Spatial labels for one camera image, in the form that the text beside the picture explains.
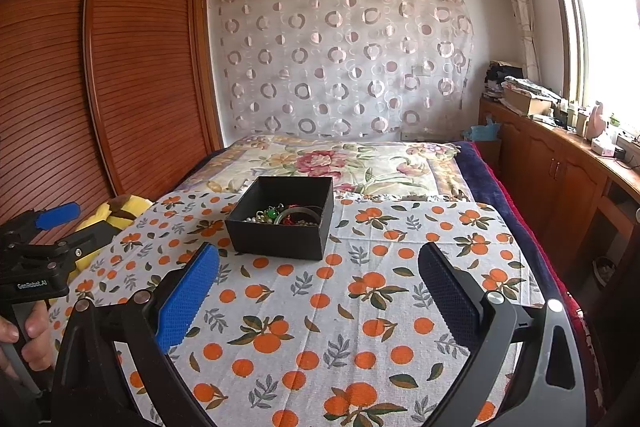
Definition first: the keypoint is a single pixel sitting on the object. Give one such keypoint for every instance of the pile of clothes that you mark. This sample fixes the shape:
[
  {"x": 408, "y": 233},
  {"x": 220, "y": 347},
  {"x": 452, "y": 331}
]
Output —
[{"x": 520, "y": 82}]

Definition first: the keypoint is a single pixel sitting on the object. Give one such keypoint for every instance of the blue plastic bag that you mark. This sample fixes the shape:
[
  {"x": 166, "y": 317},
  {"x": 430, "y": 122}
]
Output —
[{"x": 485, "y": 131}]

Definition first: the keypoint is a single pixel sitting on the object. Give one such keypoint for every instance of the dark floor basket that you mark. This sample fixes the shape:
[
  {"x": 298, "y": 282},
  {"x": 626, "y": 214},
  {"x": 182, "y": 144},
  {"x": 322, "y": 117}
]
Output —
[{"x": 605, "y": 273}]

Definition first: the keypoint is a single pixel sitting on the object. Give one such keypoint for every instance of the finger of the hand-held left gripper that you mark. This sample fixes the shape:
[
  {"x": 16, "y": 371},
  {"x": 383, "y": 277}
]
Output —
[
  {"x": 92, "y": 237},
  {"x": 57, "y": 214}
]

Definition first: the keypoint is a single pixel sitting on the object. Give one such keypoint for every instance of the yellow plush toy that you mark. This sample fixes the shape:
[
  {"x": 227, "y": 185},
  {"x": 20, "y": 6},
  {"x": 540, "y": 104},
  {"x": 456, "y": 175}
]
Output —
[{"x": 117, "y": 219}]

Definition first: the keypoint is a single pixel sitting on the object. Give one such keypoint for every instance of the brown cardboard box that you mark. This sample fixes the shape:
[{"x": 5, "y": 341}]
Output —
[{"x": 525, "y": 102}]

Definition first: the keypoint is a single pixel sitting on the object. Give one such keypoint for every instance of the floral bed blanket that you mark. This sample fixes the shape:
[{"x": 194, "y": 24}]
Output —
[{"x": 350, "y": 162}]

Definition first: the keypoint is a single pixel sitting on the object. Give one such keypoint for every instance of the black cardboard box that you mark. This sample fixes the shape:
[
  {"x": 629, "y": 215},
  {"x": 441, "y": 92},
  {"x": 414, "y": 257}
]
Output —
[{"x": 277, "y": 239}]

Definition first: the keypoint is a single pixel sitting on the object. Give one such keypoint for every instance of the window with wooden frame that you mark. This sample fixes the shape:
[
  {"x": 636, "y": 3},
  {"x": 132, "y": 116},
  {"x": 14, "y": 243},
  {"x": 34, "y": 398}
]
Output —
[{"x": 595, "y": 7}]

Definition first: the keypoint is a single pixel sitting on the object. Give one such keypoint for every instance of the pale green jade bangle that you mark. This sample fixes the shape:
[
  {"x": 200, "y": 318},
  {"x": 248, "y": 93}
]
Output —
[{"x": 300, "y": 213}]

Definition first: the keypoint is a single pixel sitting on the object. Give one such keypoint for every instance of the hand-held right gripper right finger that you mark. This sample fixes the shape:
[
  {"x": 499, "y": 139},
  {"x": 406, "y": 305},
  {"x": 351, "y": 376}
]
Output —
[{"x": 447, "y": 292}]

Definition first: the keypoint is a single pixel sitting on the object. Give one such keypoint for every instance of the person's left hand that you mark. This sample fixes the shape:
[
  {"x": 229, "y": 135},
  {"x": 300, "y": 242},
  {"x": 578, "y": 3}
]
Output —
[{"x": 39, "y": 342}]

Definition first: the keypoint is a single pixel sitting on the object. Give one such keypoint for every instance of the green bead pendant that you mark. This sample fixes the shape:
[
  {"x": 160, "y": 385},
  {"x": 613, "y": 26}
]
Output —
[{"x": 270, "y": 211}]

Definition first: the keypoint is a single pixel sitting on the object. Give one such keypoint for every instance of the brown slatted wooden wardrobe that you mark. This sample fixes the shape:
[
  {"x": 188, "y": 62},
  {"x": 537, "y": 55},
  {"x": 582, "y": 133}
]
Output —
[{"x": 125, "y": 72}]

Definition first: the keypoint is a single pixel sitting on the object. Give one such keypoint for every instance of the orange fruit print cloth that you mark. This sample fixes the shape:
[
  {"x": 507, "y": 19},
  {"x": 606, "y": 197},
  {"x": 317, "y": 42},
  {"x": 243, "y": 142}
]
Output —
[{"x": 350, "y": 332}]

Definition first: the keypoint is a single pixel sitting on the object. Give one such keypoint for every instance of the pink tissue pack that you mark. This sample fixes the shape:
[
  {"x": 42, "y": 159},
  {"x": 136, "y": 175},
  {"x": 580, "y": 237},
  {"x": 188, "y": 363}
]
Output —
[{"x": 603, "y": 145}]

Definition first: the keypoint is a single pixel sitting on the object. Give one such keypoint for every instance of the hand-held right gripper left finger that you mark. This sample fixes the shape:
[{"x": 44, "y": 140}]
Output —
[{"x": 187, "y": 302}]

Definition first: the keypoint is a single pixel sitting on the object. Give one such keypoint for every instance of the dark purple blanket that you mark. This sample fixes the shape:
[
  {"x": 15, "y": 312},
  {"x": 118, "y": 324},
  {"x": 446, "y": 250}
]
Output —
[{"x": 505, "y": 207}]

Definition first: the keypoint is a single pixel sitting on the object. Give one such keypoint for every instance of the wooden side cabinet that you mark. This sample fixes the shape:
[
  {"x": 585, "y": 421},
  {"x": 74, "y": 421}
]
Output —
[{"x": 550, "y": 177}]

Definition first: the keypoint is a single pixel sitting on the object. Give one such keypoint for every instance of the sheer circle pattern curtain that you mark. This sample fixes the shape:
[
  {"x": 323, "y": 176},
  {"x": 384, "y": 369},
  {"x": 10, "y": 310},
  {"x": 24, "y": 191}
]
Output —
[{"x": 345, "y": 57}]

